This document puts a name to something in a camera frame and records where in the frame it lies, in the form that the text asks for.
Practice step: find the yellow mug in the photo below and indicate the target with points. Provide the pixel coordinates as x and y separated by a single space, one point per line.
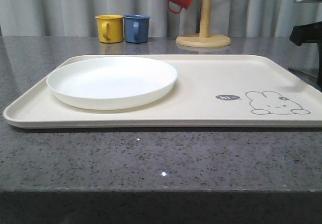
110 28

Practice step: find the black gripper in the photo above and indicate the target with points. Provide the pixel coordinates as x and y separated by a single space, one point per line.
310 33

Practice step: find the blue mug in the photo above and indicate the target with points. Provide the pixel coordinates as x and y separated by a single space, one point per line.
136 28

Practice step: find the wooden mug tree stand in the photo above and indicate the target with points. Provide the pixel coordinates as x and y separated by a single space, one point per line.
204 39

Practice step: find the grey curtain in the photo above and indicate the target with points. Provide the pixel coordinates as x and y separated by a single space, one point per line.
236 18

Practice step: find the cream rabbit tray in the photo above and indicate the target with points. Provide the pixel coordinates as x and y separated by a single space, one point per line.
211 91

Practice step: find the white round plate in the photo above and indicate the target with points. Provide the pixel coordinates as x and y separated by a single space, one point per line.
112 83

